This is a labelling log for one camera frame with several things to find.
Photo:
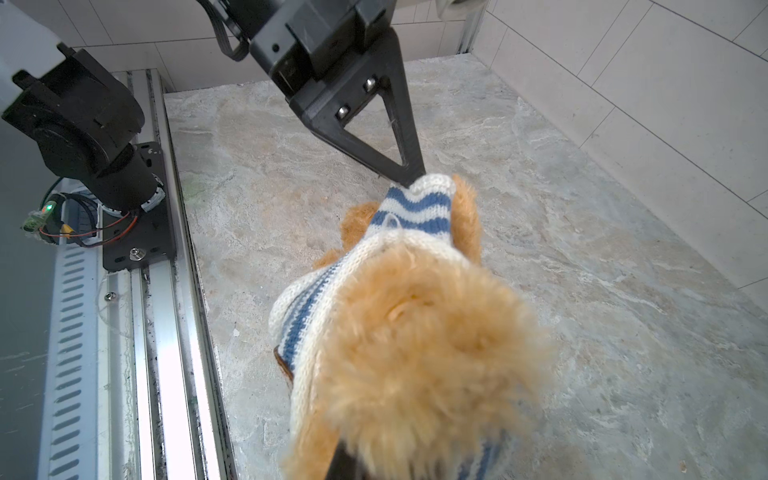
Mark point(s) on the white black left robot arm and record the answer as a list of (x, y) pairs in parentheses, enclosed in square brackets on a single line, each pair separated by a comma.
[(82, 119)]

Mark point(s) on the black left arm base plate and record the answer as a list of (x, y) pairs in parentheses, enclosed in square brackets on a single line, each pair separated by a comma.
[(151, 239)]

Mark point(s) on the tan plush teddy bear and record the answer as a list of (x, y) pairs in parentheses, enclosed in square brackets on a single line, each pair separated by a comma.
[(420, 360)]

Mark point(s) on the blue white striped knit sweater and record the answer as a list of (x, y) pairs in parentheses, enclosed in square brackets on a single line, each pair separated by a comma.
[(360, 264)]

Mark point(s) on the aluminium left corner post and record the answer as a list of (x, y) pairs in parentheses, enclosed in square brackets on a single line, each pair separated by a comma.
[(471, 28)]

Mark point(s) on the left green circuit board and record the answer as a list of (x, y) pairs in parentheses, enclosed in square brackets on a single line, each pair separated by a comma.
[(45, 221)]

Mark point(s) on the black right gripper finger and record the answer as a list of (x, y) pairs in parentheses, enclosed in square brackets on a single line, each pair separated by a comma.
[(345, 466)]

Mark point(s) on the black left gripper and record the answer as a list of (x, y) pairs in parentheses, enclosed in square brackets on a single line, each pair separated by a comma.
[(358, 98)]

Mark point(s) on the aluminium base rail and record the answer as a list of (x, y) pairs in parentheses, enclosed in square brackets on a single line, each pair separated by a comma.
[(177, 420)]

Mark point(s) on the white ventilation grille strip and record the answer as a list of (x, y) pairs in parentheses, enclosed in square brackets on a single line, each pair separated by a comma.
[(68, 441)]

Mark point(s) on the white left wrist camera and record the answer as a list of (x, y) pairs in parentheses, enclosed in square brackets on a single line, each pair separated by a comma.
[(451, 10)]

